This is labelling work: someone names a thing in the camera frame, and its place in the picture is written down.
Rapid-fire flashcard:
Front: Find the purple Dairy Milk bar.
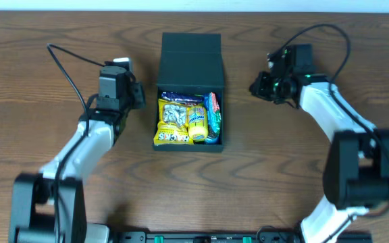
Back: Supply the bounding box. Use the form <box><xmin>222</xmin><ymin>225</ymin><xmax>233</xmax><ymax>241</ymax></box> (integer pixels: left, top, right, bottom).
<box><xmin>161</xmin><ymin>92</ymin><xmax>203</xmax><ymax>103</ymax></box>

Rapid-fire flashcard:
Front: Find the yellow Hacks candy bag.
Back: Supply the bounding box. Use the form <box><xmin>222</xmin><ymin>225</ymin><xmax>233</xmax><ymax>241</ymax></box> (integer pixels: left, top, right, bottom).
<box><xmin>153</xmin><ymin>99</ymin><xmax>194</xmax><ymax>146</ymax></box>

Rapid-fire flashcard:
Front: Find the dark green box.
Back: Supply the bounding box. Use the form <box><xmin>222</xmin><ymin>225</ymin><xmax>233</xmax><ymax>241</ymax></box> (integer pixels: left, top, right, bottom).
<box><xmin>152</xmin><ymin>32</ymin><xmax>225</xmax><ymax>153</ymax></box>

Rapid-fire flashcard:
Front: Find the yellow Mentos bottle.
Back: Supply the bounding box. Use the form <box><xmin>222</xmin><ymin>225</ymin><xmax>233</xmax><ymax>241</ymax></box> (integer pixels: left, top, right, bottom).
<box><xmin>188</xmin><ymin>105</ymin><xmax>209</xmax><ymax>142</ymax></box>

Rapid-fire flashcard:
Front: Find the red green KitKat bar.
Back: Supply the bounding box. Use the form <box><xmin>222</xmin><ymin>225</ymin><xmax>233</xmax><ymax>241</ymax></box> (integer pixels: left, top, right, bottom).
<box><xmin>203</xmin><ymin>92</ymin><xmax>222</xmax><ymax>134</ymax></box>

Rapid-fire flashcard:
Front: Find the blue Oreo cookie pack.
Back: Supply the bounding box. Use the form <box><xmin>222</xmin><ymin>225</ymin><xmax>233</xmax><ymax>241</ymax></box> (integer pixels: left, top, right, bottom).
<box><xmin>205</xmin><ymin>134</ymin><xmax>219</xmax><ymax>144</ymax></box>

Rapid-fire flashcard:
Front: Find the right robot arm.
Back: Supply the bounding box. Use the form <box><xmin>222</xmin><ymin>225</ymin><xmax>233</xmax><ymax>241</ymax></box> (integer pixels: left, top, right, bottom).
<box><xmin>249</xmin><ymin>44</ymin><xmax>389</xmax><ymax>242</ymax></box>

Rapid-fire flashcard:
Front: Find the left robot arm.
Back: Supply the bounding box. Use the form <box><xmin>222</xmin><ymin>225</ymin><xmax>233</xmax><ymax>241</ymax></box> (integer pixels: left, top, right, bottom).
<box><xmin>8</xmin><ymin>58</ymin><xmax>145</xmax><ymax>242</ymax></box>

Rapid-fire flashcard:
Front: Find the right black cable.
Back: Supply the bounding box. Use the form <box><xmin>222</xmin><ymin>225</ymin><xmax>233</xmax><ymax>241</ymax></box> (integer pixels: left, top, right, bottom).
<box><xmin>267</xmin><ymin>22</ymin><xmax>389</xmax><ymax>217</ymax></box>

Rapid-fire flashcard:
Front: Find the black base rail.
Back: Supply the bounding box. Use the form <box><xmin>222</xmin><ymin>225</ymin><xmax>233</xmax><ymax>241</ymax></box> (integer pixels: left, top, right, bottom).
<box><xmin>106</xmin><ymin>225</ymin><xmax>373</xmax><ymax>243</ymax></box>

